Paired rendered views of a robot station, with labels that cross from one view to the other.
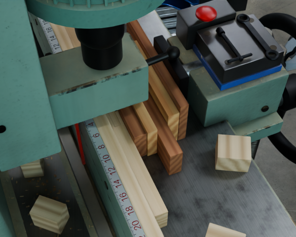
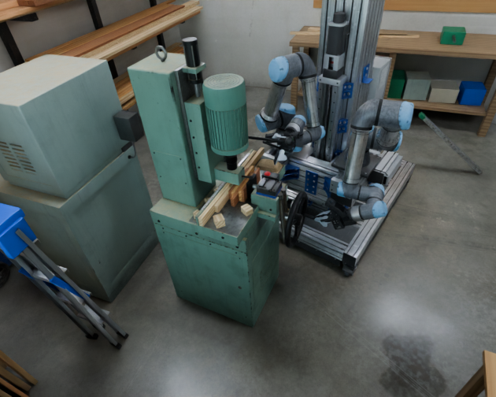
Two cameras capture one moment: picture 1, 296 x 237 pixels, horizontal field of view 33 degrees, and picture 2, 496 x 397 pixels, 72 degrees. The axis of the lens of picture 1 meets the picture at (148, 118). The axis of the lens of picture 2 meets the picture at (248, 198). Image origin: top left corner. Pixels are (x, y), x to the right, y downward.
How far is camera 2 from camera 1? 1.23 m
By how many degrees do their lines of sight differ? 36
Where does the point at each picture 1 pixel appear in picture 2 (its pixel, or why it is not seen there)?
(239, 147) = (247, 208)
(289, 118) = (379, 285)
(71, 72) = (223, 167)
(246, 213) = (235, 222)
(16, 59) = (203, 152)
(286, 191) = (342, 307)
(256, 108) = (268, 207)
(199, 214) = (226, 215)
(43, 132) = (207, 174)
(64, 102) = (217, 172)
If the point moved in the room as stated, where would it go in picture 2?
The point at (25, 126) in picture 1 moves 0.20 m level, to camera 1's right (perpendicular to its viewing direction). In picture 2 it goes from (204, 170) to (229, 188)
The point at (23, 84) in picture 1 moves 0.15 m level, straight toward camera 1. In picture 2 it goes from (204, 159) to (185, 176)
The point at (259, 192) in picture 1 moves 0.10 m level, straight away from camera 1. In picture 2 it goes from (243, 220) to (264, 216)
